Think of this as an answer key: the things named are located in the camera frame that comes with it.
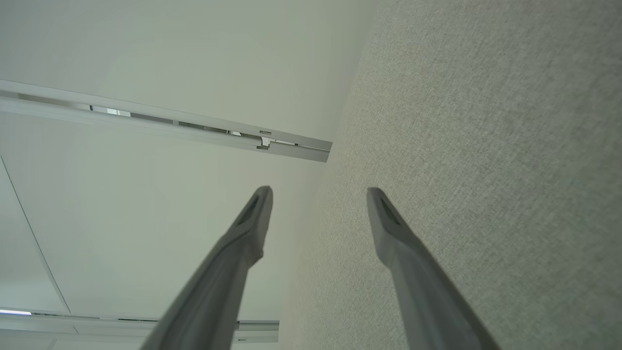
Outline long white ceiling track rail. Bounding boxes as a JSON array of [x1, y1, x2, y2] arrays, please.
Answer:
[[0, 79, 333, 163]]

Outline short white ceiling track rail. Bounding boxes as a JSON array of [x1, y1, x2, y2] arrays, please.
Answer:
[[0, 308, 280, 344]]

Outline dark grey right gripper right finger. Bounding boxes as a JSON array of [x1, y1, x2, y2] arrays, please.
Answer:
[[366, 187, 501, 350]]

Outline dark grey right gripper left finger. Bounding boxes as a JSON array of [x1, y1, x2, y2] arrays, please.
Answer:
[[141, 186, 274, 350]]

